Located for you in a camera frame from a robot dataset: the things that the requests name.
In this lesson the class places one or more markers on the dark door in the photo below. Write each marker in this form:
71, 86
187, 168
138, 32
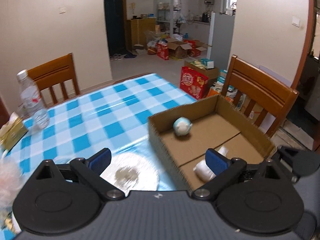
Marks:
114, 20

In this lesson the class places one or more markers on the cardboard box with yellow packets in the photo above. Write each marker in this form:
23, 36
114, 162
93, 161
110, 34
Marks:
212, 72

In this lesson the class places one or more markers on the wooden cabinet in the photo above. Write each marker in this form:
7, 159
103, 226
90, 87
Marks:
141, 33

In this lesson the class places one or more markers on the red gift box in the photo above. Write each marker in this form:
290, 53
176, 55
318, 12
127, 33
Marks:
193, 83

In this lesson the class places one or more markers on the dark kettle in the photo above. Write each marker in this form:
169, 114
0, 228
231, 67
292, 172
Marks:
205, 17

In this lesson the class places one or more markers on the grey refrigerator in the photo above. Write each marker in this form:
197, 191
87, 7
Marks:
221, 37

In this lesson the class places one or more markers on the red white carton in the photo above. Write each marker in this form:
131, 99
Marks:
163, 51

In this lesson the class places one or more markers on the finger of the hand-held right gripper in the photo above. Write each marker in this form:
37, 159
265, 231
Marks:
285, 151

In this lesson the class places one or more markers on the clear plastic water bottle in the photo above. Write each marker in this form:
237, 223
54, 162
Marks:
32, 100

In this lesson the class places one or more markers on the white rolled cloth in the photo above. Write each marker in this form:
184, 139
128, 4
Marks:
202, 170

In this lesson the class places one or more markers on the blue white plush ball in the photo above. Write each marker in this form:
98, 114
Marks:
182, 127

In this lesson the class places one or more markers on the white round pad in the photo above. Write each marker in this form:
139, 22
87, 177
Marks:
147, 170

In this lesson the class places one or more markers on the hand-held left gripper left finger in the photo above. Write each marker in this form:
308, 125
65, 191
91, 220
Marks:
101, 158

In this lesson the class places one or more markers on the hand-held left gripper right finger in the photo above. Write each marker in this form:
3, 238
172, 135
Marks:
216, 162

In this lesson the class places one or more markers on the red open carton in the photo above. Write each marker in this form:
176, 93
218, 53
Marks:
196, 50

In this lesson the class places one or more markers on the white wall switch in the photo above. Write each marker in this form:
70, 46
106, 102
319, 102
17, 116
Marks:
296, 21
62, 10

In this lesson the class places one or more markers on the pink mesh bath loofah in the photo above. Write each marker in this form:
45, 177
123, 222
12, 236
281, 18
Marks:
7, 180

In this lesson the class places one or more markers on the blue checked tablecloth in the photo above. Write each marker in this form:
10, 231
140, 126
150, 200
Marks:
100, 110

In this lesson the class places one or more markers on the brown cardboard carton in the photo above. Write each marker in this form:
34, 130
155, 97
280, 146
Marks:
178, 50

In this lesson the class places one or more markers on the yellow tissue pack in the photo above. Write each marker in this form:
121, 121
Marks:
12, 131

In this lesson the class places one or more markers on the stack of blue white boxes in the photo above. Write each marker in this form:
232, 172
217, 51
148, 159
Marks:
221, 82

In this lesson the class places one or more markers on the white storage shelf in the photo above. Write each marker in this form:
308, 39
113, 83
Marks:
163, 15

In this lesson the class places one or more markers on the wooden chair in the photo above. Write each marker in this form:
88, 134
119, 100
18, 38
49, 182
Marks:
260, 85
53, 70

